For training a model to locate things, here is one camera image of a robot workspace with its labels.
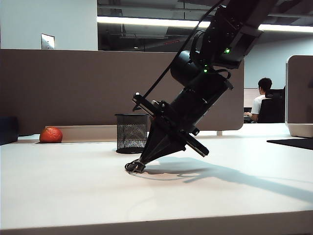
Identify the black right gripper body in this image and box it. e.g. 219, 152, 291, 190
133, 72, 210, 158

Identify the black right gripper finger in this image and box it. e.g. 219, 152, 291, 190
139, 120, 170, 165
145, 134, 187, 165

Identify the bunch of keys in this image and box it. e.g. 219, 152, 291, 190
124, 159, 146, 175

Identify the black mesh basket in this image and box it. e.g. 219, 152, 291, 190
114, 113, 151, 155

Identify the person in white shirt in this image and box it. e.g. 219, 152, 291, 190
243, 77, 273, 123

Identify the black office chair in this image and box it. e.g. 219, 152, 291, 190
257, 89, 286, 124

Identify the white ceiling light strip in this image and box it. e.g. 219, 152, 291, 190
97, 15, 313, 33

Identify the brown desk partition panel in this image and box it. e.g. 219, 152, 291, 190
0, 48, 246, 136

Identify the orange-red ball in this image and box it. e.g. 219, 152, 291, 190
39, 126, 64, 144

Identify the white-framed brown partition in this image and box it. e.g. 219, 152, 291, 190
285, 54, 313, 138

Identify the black desk mat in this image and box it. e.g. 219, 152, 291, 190
266, 137, 313, 151

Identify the black plastic box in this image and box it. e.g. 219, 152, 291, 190
0, 116, 19, 146

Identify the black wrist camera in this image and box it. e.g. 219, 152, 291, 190
151, 99, 169, 116

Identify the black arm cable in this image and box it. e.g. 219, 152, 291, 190
132, 0, 226, 112

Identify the beige desk cable flap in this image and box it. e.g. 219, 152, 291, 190
52, 124, 118, 143

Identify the metal wall plate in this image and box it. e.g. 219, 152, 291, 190
40, 33, 55, 50

